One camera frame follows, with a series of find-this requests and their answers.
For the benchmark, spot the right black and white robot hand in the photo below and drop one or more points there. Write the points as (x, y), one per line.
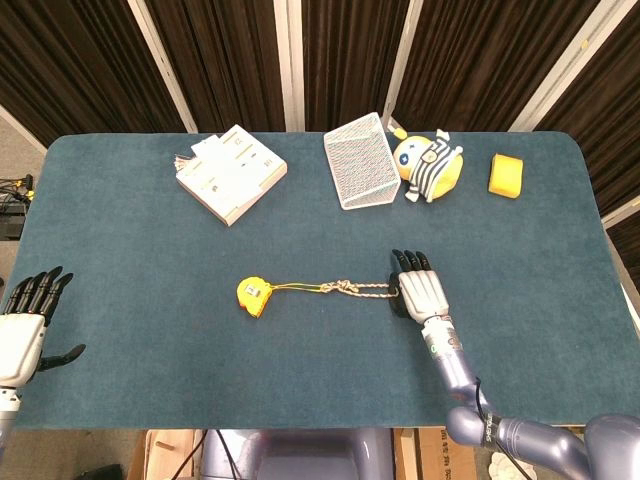
(422, 295)

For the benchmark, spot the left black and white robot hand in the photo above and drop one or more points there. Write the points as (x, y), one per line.
(20, 340)

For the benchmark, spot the yellow tape measure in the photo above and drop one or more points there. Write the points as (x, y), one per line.
(252, 297)

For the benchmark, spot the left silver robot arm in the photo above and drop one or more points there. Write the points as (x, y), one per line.
(6, 410)

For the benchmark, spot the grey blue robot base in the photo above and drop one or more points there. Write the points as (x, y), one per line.
(310, 457)

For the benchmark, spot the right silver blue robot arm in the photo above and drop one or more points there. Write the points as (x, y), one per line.
(452, 365)

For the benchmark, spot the blue felt table mat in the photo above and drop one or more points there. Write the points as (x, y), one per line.
(320, 350)

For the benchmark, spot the yellow plush toy striped shirt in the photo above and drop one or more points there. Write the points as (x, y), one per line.
(432, 170)

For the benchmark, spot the yellow sponge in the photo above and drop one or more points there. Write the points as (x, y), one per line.
(505, 175)

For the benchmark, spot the brown cardboard box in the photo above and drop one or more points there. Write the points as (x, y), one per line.
(435, 455)

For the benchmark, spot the light wooden board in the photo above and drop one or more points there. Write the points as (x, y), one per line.
(165, 452)

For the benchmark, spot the white flower shaped object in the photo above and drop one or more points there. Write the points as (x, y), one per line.
(502, 467)

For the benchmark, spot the white wooden box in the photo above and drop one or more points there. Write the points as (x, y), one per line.
(230, 175)

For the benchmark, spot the dark brown curtain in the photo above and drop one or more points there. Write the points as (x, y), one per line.
(235, 60)

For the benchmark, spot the white frame post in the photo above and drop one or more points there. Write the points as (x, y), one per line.
(162, 62)
(402, 60)
(290, 65)
(565, 65)

